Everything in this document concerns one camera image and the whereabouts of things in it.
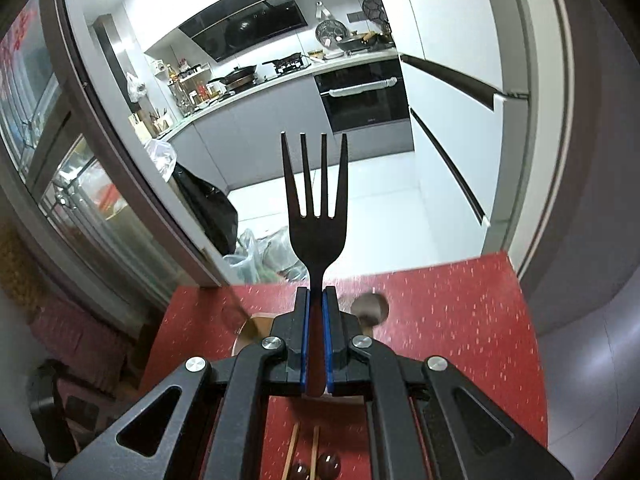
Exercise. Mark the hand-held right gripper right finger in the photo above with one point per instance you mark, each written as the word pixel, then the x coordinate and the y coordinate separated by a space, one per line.
pixel 340 355

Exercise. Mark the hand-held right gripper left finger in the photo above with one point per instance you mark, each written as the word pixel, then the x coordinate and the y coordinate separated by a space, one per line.
pixel 295 355

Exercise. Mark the silver spoon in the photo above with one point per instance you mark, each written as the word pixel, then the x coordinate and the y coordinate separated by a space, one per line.
pixel 370 307

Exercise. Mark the wooden chopstick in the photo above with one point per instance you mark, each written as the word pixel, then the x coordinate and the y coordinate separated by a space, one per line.
pixel 315 450
pixel 291 450

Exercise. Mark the small plain fork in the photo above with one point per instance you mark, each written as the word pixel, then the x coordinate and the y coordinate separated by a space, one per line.
pixel 316 240

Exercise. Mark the crumpled plastic bags on floor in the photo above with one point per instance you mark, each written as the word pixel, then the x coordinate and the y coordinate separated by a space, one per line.
pixel 270 255

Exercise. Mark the black bag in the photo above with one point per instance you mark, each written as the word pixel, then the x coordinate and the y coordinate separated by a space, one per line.
pixel 210 210

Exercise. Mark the pink plastic stool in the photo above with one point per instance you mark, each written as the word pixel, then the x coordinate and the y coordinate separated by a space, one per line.
pixel 80 345

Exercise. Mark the grey kitchen cabinets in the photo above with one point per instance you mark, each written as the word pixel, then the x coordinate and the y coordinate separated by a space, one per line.
pixel 240 145

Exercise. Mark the built-in black oven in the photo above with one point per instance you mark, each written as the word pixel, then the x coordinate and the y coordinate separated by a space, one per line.
pixel 365 100

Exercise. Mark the knife block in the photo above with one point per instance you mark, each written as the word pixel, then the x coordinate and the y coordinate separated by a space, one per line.
pixel 160 124

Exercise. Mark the white refrigerator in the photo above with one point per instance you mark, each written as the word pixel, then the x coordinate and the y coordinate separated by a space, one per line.
pixel 450 110

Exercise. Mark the glass door cabinet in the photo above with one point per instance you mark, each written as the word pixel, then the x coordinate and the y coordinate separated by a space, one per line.
pixel 75 185

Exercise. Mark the rack of seasoning bottles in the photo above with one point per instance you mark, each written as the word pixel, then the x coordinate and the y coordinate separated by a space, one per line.
pixel 195 87

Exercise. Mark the black wok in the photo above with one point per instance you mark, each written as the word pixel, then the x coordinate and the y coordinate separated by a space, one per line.
pixel 235 75

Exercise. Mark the gas stove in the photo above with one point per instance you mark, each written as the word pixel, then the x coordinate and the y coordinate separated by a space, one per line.
pixel 286 62

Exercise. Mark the white hanging plastic bag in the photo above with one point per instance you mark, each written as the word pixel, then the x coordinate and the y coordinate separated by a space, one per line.
pixel 136 89

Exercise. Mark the round silver steamer rack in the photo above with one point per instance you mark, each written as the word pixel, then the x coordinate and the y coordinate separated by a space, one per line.
pixel 330 30

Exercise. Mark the black range hood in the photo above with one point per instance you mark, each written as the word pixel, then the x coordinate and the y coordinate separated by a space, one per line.
pixel 250 25

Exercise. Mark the dark round patterned pan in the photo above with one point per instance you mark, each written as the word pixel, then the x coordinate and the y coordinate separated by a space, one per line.
pixel 375 7

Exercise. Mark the silver wall holder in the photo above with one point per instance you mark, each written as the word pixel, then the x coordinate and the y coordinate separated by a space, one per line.
pixel 322 10

